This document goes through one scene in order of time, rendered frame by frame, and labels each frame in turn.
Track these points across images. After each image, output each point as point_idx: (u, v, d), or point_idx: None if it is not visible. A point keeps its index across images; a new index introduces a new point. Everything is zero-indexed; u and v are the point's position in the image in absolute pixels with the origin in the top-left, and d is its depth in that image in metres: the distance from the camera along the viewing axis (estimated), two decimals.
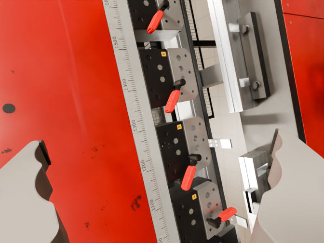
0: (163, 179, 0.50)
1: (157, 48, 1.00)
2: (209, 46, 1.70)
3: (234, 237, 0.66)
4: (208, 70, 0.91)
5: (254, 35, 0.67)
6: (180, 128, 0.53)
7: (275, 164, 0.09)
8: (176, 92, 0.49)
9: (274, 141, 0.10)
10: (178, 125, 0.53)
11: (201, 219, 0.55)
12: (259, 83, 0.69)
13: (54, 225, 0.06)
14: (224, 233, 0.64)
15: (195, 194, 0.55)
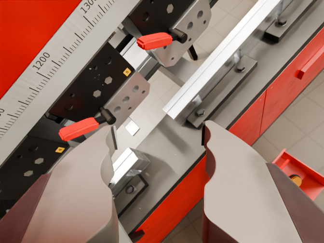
0: (47, 102, 0.31)
1: None
2: None
3: None
4: (180, 60, 0.80)
5: (240, 79, 0.65)
6: (126, 74, 0.37)
7: (208, 154, 0.09)
8: (169, 38, 0.33)
9: (203, 133, 0.11)
10: (128, 69, 0.37)
11: (41, 175, 0.39)
12: (204, 113, 0.67)
13: (108, 212, 0.06)
14: None
15: (64, 148, 0.39)
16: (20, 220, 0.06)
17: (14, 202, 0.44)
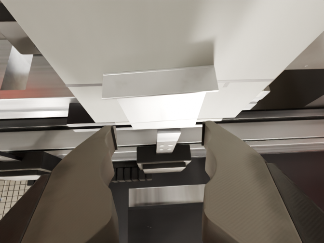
0: None
1: None
2: None
3: (159, 221, 0.21)
4: None
5: None
6: None
7: (208, 154, 0.09)
8: None
9: (203, 133, 0.11)
10: None
11: None
12: None
13: (108, 212, 0.06)
14: None
15: None
16: (20, 220, 0.06)
17: None
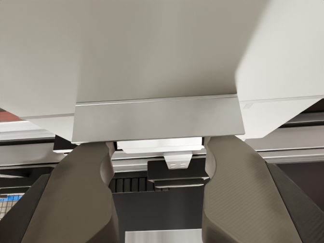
0: None
1: None
2: None
3: None
4: None
5: None
6: None
7: (208, 155, 0.09)
8: None
9: None
10: None
11: None
12: None
13: (108, 212, 0.06)
14: None
15: None
16: (20, 220, 0.06)
17: None
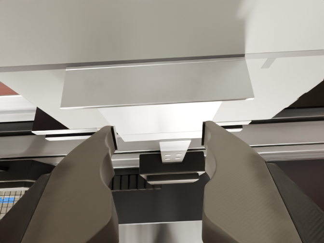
0: None
1: None
2: None
3: None
4: None
5: None
6: None
7: (208, 154, 0.09)
8: None
9: (203, 133, 0.11)
10: None
11: None
12: None
13: (108, 212, 0.06)
14: None
15: None
16: (20, 220, 0.06)
17: None
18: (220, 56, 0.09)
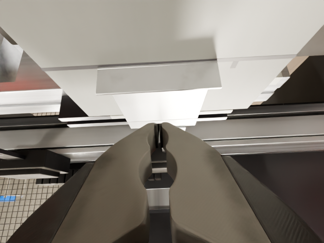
0: None
1: None
2: None
3: (158, 227, 0.19)
4: None
5: None
6: None
7: (168, 156, 0.09)
8: None
9: (161, 135, 0.11)
10: None
11: None
12: None
13: (141, 214, 0.06)
14: None
15: None
16: (63, 202, 0.07)
17: None
18: (200, 60, 0.14)
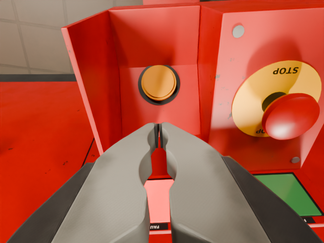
0: None
1: None
2: None
3: None
4: None
5: None
6: None
7: (168, 156, 0.09)
8: None
9: (161, 135, 0.11)
10: None
11: None
12: None
13: (141, 214, 0.06)
14: None
15: None
16: (63, 202, 0.07)
17: None
18: None
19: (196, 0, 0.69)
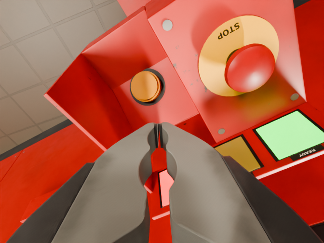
0: None
1: None
2: None
3: None
4: None
5: None
6: None
7: (168, 156, 0.09)
8: None
9: (161, 135, 0.11)
10: None
11: None
12: None
13: (141, 214, 0.06)
14: None
15: None
16: (63, 202, 0.07)
17: None
18: None
19: None
